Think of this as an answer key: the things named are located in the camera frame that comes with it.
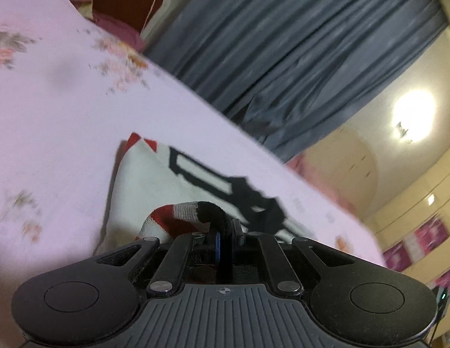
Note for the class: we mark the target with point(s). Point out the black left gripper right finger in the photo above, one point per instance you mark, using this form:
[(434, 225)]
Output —
[(238, 235)]

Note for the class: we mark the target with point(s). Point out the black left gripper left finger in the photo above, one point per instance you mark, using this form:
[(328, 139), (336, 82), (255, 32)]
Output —
[(217, 228)]

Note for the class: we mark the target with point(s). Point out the red white black striped sweater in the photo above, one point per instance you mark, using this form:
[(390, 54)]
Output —
[(156, 187)]

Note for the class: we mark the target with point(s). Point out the cream wardrobe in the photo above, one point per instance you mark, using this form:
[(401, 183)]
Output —
[(413, 230)]

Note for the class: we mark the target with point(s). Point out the grey blue curtain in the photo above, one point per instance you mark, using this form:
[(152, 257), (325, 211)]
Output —
[(289, 72)]

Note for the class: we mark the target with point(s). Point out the ceiling lamp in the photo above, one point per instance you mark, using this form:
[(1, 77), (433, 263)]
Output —
[(413, 116)]

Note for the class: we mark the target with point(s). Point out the pink floral bed sheet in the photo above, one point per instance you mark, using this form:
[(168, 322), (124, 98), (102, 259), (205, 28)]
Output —
[(70, 97)]

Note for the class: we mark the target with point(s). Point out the maroon pillow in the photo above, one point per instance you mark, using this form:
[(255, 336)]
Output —
[(119, 29)]

